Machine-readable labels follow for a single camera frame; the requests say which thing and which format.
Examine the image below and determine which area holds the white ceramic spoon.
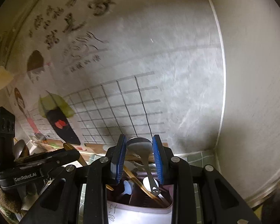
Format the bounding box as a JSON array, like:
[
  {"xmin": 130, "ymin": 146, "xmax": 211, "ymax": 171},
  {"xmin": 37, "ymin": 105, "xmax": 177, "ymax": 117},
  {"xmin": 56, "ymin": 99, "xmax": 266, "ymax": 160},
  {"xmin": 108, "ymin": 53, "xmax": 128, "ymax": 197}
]
[
  {"xmin": 143, "ymin": 177, "xmax": 159, "ymax": 190},
  {"xmin": 123, "ymin": 180, "xmax": 134, "ymax": 195}
]

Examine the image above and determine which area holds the wall poster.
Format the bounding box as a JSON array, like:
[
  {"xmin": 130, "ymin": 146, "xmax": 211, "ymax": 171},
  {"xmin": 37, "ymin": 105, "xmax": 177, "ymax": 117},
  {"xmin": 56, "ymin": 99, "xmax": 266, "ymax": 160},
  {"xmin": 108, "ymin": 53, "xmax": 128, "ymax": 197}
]
[{"xmin": 5, "ymin": 0, "xmax": 168, "ymax": 150}]

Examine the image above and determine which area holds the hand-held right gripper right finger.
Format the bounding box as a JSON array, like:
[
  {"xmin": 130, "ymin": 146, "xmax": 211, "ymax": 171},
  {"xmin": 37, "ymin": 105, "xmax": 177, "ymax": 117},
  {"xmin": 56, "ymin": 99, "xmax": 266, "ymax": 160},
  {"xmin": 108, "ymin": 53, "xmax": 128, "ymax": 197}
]
[{"xmin": 152, "ymin": 134, "xmax": 263, "ymax": 224}]

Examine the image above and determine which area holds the metal spoon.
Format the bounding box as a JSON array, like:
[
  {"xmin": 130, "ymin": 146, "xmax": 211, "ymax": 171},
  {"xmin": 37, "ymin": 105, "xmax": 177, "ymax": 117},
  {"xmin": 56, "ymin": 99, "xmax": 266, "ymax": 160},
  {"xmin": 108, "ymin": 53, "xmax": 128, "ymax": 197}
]
[{"xmin": 126, "ymin": 137, "xmax": 160, "ymax": 196}]

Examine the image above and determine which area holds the brown scrub sponge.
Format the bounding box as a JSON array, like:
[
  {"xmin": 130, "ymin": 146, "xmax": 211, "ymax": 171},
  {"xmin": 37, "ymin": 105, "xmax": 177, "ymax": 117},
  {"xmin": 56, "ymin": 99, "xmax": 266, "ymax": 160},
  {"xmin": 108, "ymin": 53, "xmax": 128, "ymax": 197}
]
[{"xmin": 0, "ymin": 187, "xmax": 22, "ymax": 222}]

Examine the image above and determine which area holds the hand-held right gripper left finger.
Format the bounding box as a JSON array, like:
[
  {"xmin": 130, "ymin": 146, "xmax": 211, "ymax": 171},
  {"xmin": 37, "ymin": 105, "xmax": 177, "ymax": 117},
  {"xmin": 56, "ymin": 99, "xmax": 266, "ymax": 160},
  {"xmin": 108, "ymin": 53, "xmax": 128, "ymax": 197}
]
[{"xmin": 19, "ymin": 134, "xmax": 127, "ymax": 224}]

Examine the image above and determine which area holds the wooden utensil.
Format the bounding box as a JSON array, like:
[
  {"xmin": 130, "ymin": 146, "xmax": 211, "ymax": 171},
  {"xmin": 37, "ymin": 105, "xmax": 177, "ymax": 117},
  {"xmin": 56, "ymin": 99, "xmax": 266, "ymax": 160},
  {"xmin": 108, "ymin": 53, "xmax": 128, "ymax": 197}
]
[{"xmin": 125, "ymin": 153, "xmax": 155, "ymax": 163}]

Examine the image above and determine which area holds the wooden cutting board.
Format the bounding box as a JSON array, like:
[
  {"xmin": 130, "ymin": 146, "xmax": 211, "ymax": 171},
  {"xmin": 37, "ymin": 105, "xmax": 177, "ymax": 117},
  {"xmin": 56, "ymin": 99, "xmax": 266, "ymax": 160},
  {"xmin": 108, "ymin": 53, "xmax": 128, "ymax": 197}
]
[{"xmin": 29, "ymin": 139, "xmax": 112, "ymax": 160}]

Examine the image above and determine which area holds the purple utensil box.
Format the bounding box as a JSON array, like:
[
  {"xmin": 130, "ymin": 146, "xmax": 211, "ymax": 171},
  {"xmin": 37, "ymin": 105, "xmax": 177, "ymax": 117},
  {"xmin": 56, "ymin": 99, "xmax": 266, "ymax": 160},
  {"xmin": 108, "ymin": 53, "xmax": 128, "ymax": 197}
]
[{"xmin": 106, "ymin": 166, "xmax": 173, "ymax": 209}]

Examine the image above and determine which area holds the wooden spoon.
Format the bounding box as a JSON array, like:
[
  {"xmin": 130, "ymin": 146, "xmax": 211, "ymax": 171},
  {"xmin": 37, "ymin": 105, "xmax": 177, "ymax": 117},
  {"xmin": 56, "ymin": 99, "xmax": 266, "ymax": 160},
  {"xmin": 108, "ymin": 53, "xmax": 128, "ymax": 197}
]
[{"xmin": 13, "ymin": 139, "xmax": 88, "ymax": 167}]

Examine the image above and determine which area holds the wooden chopstick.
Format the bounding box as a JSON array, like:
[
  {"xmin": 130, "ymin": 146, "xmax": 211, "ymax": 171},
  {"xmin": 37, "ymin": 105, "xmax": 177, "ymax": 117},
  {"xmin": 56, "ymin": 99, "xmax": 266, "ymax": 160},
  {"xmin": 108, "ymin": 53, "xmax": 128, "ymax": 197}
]
[{"xmin": 123, "ymin": 165, "xmax": 168, "ymax": 208}]

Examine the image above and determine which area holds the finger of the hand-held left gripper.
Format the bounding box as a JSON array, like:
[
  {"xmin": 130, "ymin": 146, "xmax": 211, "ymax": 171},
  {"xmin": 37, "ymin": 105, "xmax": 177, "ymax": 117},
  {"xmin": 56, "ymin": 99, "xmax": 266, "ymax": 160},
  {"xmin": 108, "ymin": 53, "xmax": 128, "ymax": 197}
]
[{"xmin": 14, "ymin": 148, "xmax": 80, "ymax": 168}]

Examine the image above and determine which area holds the white paper sheet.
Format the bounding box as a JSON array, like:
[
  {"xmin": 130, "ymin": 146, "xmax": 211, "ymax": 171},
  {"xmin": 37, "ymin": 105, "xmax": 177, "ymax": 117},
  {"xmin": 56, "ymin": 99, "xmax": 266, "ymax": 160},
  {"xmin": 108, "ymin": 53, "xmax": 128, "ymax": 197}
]
[{"xmin": 107, "ymin": 201, "xmax": 173, "ymax": 224}]

